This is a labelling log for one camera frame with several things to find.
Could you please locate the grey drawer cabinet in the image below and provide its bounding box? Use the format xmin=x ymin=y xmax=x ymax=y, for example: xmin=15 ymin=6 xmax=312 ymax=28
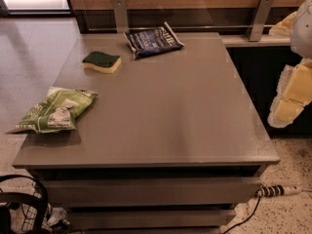
xmin=14 ymin=33 xmax=279 ymax=234

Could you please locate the black power cable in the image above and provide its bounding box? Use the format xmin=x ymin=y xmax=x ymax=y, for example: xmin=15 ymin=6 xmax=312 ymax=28
xmin=221 ymin=196 xmax=262 ymax=234

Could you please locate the blue snack bag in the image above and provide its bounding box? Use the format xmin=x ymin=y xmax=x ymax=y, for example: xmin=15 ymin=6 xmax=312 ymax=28
xmin=125 ymin=21 xmax=184 ymax=59

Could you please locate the left metal bracket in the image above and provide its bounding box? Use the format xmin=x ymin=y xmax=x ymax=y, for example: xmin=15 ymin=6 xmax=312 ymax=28
xmin=112 ymin=0 xmax=129 ymax=33

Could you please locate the metal bracket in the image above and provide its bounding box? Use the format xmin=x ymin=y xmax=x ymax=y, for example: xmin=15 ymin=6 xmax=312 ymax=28
xmin=112 ymin=0 xmax=129 ymax=33
xmin=247 ymin=0 xmax=274 ymax=42

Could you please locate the green snack bag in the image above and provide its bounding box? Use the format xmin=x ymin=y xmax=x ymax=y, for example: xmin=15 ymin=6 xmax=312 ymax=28
xmin=9 ymin=87 xmax=98 ymax=134

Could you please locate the white power strip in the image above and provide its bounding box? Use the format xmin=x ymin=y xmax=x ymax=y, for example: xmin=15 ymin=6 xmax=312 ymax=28
xmin=255 ymin=185 xmax=302 ymax=198

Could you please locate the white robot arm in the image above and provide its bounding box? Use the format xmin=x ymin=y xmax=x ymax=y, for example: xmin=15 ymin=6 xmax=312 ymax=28
xmin=267 ymin=0 xmax=312 ymax=128

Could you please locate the green and yellow sponge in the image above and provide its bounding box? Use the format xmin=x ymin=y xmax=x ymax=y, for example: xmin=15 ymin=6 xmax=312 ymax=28
xmin=82 ymin=52 xmax=121 ymax=74

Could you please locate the right metal bracket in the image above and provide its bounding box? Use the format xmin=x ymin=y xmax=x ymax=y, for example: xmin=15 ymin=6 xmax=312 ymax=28
xmin=247 ymin=0 xmax=274 ymax=42

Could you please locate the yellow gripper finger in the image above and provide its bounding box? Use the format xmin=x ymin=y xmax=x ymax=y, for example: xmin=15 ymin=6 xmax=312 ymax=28
xmin=267 ymin=58 xmax=312 ymax=128
xmin=269 ymin=12 xmax=296 ymax=37

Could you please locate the crumpled white paper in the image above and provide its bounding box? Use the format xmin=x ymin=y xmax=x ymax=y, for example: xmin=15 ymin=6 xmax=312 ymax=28
xmin=47 ymin=208 xmax=69 ymax=226

